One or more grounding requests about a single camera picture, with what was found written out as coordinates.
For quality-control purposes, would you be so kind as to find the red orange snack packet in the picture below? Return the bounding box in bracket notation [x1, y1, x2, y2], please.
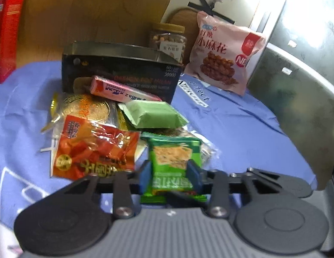
[51, 115, 140, 181]

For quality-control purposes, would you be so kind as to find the green cracker packet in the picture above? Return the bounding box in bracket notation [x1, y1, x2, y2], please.
[141, 132, 207, 205]

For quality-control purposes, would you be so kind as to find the clear mooncake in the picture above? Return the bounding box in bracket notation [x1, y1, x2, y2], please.
[40, 93, 119, 153]

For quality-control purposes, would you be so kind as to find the light green bar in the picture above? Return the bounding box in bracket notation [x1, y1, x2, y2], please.
[118, 100, 189, 129]

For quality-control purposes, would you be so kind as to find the pink candy bar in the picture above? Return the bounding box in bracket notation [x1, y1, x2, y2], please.
[90, 76, 162, 103]

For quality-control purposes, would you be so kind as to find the blue patterned tablecloth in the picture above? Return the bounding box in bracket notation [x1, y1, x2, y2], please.
[0, 61, 318, 257]

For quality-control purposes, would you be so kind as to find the pink fried twist bag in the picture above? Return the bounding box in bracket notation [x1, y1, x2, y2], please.
[184, 11, 266, 96]

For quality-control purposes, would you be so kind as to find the black metal tin box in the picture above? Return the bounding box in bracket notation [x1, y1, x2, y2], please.
[61, 41, 182, 103]

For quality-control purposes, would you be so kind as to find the clear nut jar yellow lid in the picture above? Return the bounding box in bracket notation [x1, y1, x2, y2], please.
[149, 23, 187, 63]

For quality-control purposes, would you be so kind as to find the wooden cutting board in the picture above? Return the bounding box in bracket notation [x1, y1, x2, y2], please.
[166, 8, 199, 65]

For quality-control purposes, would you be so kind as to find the red gift bag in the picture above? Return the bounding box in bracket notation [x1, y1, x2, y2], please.
[0, 0, 23, 84]

